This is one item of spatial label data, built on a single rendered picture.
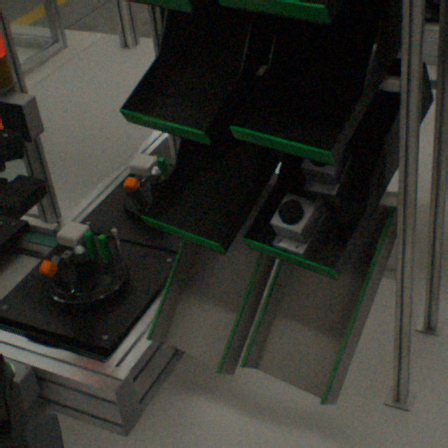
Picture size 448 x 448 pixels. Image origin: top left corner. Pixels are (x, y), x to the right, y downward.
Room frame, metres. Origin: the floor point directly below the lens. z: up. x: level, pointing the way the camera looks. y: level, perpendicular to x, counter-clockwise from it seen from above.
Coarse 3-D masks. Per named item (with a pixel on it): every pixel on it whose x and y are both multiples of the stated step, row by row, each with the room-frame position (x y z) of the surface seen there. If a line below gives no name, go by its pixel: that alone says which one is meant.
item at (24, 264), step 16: (32, 224) 1.26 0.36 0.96; (48, 224) 1.26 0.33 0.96; (32, 240) 1.23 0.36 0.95; (48, 240) 1.22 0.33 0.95; (16, 256) 1.23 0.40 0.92; (32, 256) 1.23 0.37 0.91; (0, 272) 1.18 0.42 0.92; (16, 272) 1.18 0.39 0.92; (0, 288) 1.14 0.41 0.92; (80, 352) 0.92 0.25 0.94
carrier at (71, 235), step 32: (64, 256) 1.09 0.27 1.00; (96, 256) 1.09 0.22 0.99; (128, 256) 1.11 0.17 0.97; (160, 256) 1.10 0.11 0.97; (32, 288) 1.06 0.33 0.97; (96, 288) 1.01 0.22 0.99; (128, 288) 1.02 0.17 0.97; (160, 288) 1.02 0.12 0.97; (0, 320) 1.00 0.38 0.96; (32, 320) 0.98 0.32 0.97; (64, 320) 0.97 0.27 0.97; (96, 320) 0.96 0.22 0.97; (128, 320) 0.95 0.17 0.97; (96, 352) 0.90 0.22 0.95
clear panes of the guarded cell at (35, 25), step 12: (12, 0) 2.42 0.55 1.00; (24, 0) 2.40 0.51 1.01; (36, 0) 2.37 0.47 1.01; (12, 12) 2.43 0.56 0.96; (24, 12) 2.41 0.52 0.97; (36, 12) 2.38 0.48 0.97; (12, 24) 2.44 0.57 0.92; (24, 24) 2.41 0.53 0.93; (36, 24) 2.39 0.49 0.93; (36, 36) 2.39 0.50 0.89; (48, 36) 2.37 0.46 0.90
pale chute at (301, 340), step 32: (384, 224) 0.85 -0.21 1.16; (352, 256) 0.84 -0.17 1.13; (384, 256) 0.81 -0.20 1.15; (288, 288) 0.85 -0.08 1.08; (320, 288) 0.83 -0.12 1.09; (352, 288) 0.81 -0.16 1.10; (256, 320) 0.80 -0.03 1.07; (288, 320) 0.82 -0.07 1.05; (320, 320) 0.80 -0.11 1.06; (352, 320) 0.75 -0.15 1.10; (256, 352) 0.79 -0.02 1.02; (288, 352) 0.78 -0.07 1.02; (320, 352) 0.76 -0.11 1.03; (352, 352) 0.74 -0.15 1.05; (320, 384) 0.73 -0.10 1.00
